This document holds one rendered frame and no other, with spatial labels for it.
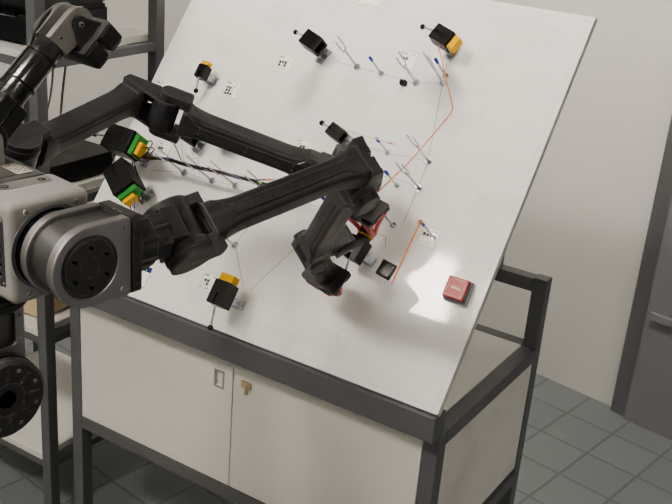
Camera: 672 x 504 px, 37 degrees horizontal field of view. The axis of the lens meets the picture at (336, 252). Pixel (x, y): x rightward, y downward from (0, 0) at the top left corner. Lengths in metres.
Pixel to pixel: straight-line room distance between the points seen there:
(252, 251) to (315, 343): 0.32
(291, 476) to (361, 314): 0.49
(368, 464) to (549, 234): 1.94
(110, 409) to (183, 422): 0.28
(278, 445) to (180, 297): 0.45
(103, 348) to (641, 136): 2.11
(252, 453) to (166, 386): 0.31
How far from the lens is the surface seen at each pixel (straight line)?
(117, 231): 1.43
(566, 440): 3.96
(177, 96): 2.14
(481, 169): 2.41
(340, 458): 2.49
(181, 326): 2.60
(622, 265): 4.04
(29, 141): 1.90
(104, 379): 2.95
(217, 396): 2.66
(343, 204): 1.83
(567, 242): 4.13
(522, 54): 2.52
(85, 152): 3.05
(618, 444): 4.01
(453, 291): 2.28
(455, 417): 2.39
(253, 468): 2.69
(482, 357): 2.68
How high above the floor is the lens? 2.01
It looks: 22 degrees down
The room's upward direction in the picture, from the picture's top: 5 degrees clockwise
